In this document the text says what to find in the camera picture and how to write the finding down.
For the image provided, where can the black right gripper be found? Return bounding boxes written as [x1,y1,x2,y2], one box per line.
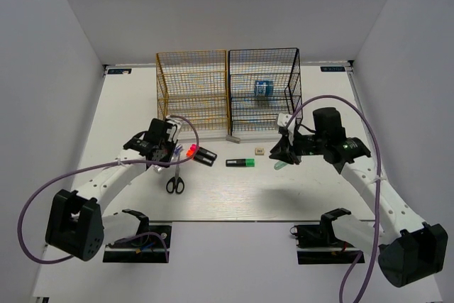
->
[269,127,326,165]

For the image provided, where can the clear spray bottle blue cap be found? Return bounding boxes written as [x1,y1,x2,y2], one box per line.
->
[174,144,183,156]

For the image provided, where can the black handled scissors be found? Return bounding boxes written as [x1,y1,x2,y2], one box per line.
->
[166,165,185,194]

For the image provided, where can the blue tape box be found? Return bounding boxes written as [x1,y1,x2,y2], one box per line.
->
[254,80,274,97]

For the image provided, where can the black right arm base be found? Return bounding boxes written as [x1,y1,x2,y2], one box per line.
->
[289,223,365,265]

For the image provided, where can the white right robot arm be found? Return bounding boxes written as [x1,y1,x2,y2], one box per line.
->
[270,107,448,287]

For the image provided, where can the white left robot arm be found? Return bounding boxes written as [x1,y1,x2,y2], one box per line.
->
[45,118,182,261]

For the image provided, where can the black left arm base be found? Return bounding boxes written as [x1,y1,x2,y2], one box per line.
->
[102,224,172,264]

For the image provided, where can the green translucent highlighter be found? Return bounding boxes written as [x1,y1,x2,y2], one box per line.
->
[274,161,288,170]

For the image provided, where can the beige eraser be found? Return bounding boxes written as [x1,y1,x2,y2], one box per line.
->
[255,148,265,155]

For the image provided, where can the green cap highlighter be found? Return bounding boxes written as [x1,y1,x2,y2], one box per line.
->
[225,158,255,167]

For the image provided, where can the pink cap highlighter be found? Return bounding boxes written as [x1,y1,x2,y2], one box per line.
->
[187,144,217,160]

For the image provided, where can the orange cap highlighter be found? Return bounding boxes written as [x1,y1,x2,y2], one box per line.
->
[186,150,214,167]

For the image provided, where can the grey eraser block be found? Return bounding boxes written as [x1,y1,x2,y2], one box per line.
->
[226,135,240,143]

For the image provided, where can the dark left table label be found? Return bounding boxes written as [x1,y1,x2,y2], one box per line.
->
[107,68,132,75]

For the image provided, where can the dark table label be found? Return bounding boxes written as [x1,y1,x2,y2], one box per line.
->
[107,68,132,75]
[320,66,345,72]

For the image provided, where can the dark right table label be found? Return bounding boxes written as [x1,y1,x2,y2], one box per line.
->
[320,66,345,72]

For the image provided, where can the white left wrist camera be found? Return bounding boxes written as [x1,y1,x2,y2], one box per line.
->
[165,116,183,143]

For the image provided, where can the gold wire basket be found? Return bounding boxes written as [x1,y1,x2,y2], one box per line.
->
[156,50,230,132]

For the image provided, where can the black wire basket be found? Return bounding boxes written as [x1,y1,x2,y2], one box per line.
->
[227,48,302,133]

